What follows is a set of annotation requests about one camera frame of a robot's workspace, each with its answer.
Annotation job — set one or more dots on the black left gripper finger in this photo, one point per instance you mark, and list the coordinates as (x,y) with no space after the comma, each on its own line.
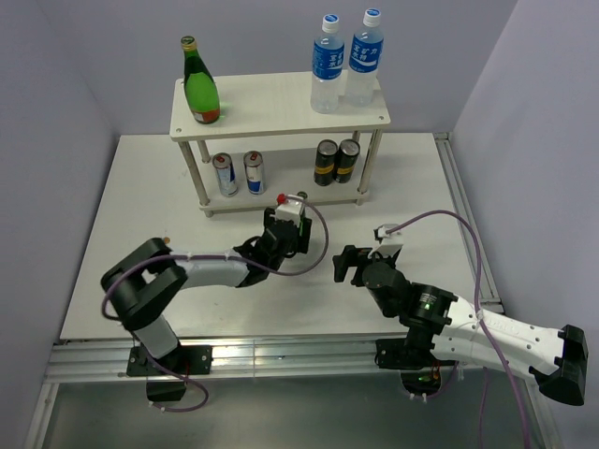
(269,223)
(305,227)

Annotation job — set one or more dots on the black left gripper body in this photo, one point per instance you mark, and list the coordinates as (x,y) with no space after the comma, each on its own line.
(275,265)

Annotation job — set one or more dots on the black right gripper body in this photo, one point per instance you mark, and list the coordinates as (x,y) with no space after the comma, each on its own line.
(363,258)

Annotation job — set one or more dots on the green glass bottle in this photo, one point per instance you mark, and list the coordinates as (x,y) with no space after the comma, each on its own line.
(199,87)
(299,209)

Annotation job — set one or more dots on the blue silver energy can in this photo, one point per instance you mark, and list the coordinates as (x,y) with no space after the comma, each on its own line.
(254,172)
(225,174)

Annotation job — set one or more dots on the green glass bottle front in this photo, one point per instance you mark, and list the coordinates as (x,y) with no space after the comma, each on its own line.
(199,87)

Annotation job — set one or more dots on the blue label water bottle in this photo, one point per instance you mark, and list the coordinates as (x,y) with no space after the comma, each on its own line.
(327,66)
(364,59)

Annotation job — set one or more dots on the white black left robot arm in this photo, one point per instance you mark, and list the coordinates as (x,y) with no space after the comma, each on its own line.
(140,287)

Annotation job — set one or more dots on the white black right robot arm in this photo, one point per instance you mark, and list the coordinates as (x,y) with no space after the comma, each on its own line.
(445,328)

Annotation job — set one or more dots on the white two-tier shelf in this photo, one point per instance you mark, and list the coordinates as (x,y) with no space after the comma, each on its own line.
(271,114)

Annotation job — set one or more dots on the black Schweppes can left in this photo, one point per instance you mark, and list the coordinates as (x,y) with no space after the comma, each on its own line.
(326,153)

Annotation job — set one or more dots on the black schweppes can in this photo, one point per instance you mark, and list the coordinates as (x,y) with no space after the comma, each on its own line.
(346,159)
(326,153)

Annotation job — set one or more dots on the black Schweppes can right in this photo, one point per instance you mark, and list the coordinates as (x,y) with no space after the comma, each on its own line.
(346,159)

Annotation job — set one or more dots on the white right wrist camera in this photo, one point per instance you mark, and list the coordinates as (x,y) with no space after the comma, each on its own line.
(389,241)

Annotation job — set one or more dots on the aluminium rail frame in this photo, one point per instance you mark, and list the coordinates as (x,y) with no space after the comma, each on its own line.
(289,372)

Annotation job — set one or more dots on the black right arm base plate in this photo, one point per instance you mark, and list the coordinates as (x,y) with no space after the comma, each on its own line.
(397,354)

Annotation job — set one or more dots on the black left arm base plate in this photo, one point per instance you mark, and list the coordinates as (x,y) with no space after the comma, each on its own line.
(184,360)

